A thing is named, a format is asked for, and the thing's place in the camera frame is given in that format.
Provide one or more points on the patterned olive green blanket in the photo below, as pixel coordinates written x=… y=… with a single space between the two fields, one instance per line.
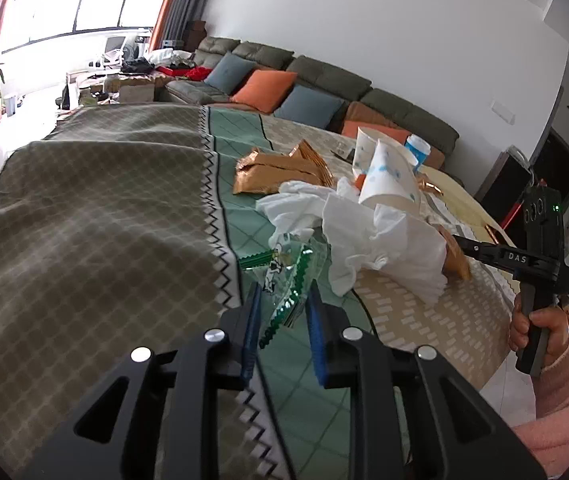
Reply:
x=104 y=240

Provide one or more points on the orange cushion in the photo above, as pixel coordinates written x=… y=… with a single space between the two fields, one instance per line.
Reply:
x=379 y=134
x=264 y=90

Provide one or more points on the blue and white cup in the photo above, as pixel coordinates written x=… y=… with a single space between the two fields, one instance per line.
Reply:
x=418 y=149

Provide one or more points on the small white bin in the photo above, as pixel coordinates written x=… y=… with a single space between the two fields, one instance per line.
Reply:
x=9 y=105

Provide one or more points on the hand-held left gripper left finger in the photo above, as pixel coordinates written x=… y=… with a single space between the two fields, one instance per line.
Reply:
x=253 y=332

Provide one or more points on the large window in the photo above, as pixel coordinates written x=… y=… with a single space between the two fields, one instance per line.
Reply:
x=89 y=5

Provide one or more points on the small gold foil packet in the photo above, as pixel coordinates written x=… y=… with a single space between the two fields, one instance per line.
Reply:
x=456 y=265

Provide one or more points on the blue grey cushion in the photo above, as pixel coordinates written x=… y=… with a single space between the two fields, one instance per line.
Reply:
x=309 y=106
x=229 y=74

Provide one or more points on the olive green sofa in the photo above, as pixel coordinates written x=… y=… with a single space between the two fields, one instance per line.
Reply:
x=324 y=72

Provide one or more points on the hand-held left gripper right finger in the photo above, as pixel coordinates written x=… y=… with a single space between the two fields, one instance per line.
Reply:
x=314 y=340

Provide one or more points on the white paper cup blue dots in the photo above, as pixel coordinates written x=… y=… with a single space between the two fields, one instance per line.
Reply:
x=389 y=175
x=364 y=147

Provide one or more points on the stacked brown boxes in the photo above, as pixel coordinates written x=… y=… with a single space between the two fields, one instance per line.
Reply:
x=195 y=34

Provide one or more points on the white tissue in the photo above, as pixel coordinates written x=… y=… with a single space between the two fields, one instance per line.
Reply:
x=299 y=205
x=394 y=245

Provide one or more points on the orange pillar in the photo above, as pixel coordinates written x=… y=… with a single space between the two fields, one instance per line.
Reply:
x=167 y=0

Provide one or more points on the white chair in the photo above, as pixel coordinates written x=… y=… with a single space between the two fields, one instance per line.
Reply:
x=113 y=51

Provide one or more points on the white wall switch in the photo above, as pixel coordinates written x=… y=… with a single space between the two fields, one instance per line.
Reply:
x=503 y=111

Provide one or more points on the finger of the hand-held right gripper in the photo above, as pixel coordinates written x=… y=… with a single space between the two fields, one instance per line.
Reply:
x=476 y=249

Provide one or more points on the red cloth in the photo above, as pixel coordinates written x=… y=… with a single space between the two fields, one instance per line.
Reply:
x=184 y=72

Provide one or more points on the brown cushion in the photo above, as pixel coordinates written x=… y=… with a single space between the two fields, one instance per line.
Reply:
x=367 y=114

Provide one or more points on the copper foil strip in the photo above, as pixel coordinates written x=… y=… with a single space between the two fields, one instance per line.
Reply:
x=494 y=235
x=428 y=186

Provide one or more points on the person's right forearm pink sleeve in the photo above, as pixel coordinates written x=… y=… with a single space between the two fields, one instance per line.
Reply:
x=564 y=410

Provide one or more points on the black floor cabinet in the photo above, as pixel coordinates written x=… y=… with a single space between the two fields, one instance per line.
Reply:
x=504 y=180

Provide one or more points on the clear green plastic wrapper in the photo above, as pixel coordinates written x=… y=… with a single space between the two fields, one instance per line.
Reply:
x=289 y=280

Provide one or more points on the person's right hand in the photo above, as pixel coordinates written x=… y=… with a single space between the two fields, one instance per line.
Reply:
x=555 y=325

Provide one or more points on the cardboard box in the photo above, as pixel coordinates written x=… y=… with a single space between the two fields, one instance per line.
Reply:
x=137 y=94

